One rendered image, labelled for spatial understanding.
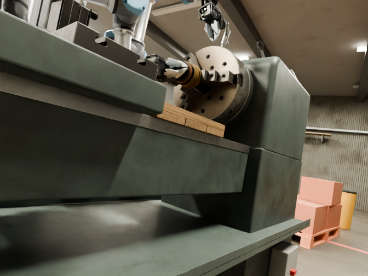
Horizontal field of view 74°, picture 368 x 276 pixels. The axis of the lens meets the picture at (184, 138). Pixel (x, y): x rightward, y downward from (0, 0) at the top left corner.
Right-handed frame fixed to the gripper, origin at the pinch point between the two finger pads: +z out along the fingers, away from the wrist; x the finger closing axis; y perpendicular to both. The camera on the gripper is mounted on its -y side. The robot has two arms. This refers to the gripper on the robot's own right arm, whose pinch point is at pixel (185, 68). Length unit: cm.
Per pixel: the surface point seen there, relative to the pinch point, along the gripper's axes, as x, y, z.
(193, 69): 1.0, -3.5, 0.4
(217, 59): 9.1, -15.2, 1.3
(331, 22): 249, -417, -55
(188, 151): -28.0, 7.8, 13.5
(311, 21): 249, -398, -83
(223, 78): -0.3, -11.4, 8.3
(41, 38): -17, 50, 21
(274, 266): -72, -57, 19
